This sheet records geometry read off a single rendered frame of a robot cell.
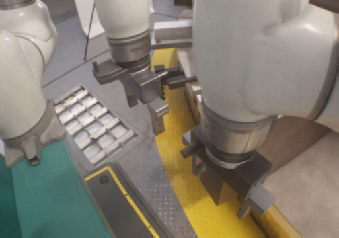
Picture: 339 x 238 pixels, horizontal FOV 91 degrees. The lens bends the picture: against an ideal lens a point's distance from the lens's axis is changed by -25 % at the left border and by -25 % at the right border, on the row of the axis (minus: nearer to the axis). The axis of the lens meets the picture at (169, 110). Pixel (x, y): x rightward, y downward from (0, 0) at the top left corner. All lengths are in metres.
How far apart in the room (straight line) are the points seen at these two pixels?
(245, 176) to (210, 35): 0.19
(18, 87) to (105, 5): 0.23
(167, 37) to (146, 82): 1.27
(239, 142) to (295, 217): 0.66
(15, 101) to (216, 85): 0.39
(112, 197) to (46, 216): 0.46
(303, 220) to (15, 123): 0.93
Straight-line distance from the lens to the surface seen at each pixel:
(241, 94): 0.18
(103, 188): 0.88
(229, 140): 0.24
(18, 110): 0.48
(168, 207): 1.14
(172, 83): 1.22
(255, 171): 0.30
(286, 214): 0.85
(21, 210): 0.47
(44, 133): 0.53
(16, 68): 0.46
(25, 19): 0.59
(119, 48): 0.42
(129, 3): 0.38
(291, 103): 0.18
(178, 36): 1.69
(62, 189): 0.44
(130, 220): 0.80
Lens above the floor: 1.06
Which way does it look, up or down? 43 degrees down
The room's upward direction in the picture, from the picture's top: 7 degrees counter-clockwise
